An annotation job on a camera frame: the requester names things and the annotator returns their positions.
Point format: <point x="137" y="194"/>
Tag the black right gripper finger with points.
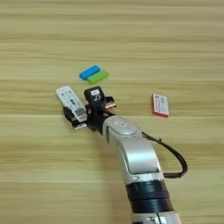
<point x="70" y="114"/>
<point x="108" y="99"/>

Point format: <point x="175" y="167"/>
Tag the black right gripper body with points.
<point x="96" y="115"/>

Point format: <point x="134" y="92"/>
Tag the white remote control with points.
<point x="70" y="100"/>

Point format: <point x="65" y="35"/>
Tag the red and white card box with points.
<point x="160" y="105"/>

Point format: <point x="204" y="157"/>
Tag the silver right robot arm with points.
<point x="137" y="148"/>

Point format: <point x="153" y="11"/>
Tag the small black box white label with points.
<point x="94" y="93"/>

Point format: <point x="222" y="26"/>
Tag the green rectangular block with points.
<point x="98" y="77"/>

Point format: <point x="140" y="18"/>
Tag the blue rectangular block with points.
<point x="89" y="72"/>

